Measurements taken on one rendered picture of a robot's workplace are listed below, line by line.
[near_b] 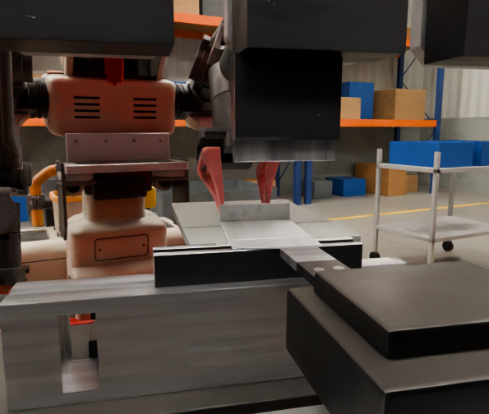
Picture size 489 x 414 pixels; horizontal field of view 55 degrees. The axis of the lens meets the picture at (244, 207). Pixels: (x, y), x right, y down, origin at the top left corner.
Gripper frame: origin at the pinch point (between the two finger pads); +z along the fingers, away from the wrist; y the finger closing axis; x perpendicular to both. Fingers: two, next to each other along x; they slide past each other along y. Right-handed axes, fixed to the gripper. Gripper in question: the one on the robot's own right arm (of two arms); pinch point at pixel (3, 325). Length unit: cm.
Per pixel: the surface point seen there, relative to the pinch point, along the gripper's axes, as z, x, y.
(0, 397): 0.7, 7.6, 36.1
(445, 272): -10, 35, 61
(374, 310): -9, 29, 65
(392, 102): -216, 466, -600
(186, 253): -11.2, 24.1, 40.8
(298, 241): -12, 35, 40
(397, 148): -73, 233, -242
